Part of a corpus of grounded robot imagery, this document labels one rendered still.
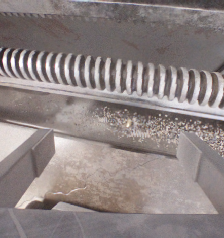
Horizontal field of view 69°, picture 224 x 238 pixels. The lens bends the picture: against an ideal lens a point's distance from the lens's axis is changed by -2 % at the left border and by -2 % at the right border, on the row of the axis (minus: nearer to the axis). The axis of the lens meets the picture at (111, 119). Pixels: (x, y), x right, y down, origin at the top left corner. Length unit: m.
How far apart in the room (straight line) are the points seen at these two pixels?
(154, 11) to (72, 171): 0.89
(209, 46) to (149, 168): 0.74
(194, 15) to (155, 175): 0.82
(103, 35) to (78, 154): 0.76
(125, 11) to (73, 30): 0.11
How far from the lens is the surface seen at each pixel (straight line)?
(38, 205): 1.00
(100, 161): 0.93
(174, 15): 0.20
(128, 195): 0.96
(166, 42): 0.27
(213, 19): 0.20
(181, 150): 0.17
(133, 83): 0.19
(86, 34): 0.29
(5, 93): 0.68
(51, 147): 0.17
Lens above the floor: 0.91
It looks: 80 degrees down
